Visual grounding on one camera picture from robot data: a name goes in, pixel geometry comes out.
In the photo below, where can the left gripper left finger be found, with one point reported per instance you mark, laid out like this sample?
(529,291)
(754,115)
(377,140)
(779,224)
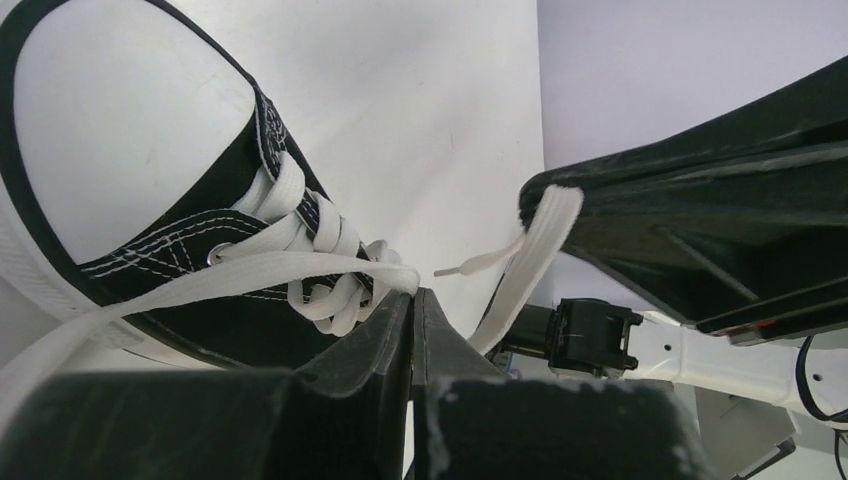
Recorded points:
(341,416)

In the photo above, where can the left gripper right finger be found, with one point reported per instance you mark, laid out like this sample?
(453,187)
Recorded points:
(472,421)

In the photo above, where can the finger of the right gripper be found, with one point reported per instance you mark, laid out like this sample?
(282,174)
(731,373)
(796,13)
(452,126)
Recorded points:
(736,227)

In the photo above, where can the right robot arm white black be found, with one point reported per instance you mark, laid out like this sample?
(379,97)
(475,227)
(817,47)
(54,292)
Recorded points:
(784,372)

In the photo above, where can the white shoelace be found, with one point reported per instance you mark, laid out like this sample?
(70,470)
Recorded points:
(232,278)

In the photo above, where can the black white canvas sneaker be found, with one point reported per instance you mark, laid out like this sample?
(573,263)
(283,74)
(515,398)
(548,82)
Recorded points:
(136,151)

